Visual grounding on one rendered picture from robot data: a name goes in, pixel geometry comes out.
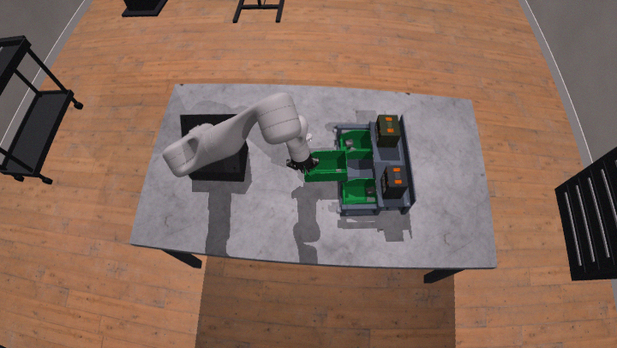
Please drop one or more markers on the green bin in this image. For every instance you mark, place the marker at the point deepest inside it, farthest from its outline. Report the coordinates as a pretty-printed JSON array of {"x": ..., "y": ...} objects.
[
  {"x": 355, "y": 191},
  {"x": 362, "y": 144},
  {"x": 329, "y": 162}
]

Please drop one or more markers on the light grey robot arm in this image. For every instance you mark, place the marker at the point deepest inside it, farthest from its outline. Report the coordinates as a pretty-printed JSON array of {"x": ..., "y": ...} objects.
[{"x": 278, "y": 120}]

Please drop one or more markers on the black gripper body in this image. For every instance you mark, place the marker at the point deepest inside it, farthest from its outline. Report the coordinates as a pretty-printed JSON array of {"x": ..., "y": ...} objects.
[{"x": 307, "y": 161}]

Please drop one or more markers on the olive green tool case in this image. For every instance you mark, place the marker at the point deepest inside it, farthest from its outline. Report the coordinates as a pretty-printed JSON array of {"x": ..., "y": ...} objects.
[{"x": 387, "y": 131}]

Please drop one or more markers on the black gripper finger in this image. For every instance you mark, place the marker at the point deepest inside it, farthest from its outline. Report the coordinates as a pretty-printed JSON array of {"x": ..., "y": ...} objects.
[
  {"x": 289, "y": 164},
  {"x": 311, "y": 165}
]

